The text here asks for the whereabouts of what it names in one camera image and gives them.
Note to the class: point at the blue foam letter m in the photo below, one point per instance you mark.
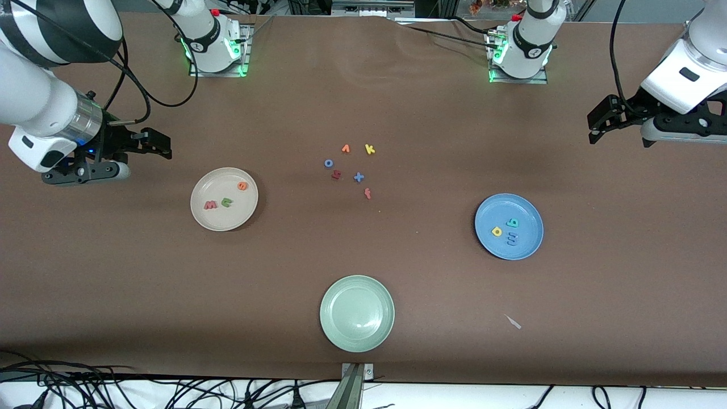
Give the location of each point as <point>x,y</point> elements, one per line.
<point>512,239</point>

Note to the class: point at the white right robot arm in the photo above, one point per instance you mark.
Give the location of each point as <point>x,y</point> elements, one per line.
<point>34,96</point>

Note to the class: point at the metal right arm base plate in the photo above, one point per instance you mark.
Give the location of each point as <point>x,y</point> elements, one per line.
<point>246,45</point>

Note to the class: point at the beige brown plate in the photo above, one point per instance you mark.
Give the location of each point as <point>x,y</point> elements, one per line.
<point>218,218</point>

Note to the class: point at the blue plate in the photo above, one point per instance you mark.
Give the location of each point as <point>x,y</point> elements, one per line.
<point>522,213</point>

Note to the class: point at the grey equipment box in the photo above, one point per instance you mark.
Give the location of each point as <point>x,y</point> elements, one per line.
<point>369,8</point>

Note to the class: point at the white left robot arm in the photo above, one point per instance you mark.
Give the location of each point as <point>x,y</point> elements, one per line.
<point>528,45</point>

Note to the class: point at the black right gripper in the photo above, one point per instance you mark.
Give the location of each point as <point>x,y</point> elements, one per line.
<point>115,140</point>

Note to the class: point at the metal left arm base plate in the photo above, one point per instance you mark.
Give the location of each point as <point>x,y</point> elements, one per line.
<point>519,80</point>

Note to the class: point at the small white paper scrap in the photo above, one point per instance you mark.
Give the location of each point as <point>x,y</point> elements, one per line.
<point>513,321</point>

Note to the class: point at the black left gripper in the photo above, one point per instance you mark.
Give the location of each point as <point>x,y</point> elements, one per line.
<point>631,109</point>

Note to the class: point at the brown table cover sheet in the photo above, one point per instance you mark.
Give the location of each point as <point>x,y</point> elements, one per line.
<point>113,284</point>

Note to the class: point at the red foam letter w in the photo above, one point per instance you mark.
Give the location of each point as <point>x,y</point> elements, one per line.
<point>211,205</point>

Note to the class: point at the metal camera stand profile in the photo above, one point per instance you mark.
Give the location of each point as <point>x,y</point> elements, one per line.
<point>349,392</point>

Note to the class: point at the pale green plate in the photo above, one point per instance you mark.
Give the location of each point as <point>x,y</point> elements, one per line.
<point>356,313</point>

